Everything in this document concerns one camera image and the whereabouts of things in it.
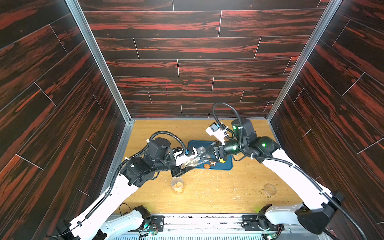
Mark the clear plastic jar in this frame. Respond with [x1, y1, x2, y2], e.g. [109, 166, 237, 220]
[182, 147, 211, 167]

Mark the clear round jar lid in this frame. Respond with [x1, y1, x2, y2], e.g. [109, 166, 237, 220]
[263, 184, 277, 197]

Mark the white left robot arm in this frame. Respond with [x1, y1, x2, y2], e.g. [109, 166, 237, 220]
[49, 131, 199, 240]

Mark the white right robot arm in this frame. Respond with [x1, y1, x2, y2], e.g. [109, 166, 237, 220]
[198, 103, 367, 240]

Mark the clear jar with yellow snacks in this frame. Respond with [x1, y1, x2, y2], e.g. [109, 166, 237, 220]
[171, 177, 184, 195]

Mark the blue plastic tray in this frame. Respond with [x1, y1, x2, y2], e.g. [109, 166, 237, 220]
[188, 140, 233, 171]

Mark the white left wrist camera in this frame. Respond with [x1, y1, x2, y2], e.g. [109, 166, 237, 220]
[174, 147, 197, 167]

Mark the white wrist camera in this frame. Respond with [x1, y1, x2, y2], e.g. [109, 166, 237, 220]
[174, 147, 197, 167]
[206, 122, 228, 145]

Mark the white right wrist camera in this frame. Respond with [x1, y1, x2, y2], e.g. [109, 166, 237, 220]
[206, 122, 228, 145]

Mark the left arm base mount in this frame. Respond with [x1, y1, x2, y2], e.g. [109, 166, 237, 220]
[133, 206, 165, 235]

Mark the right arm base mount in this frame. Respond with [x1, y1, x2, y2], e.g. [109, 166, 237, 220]
[241, 204, 285, 240]

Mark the aluminium corner post right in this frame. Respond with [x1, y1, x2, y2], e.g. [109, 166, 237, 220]
[266, 0, 343, 122]

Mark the aluminium corner post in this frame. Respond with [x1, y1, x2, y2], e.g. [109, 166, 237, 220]
[266, 0, 343, 122]
[65, 0, 133, 124]

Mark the aluminium corner post left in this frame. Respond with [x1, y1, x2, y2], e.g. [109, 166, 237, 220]
[65, 0, 133, 124]

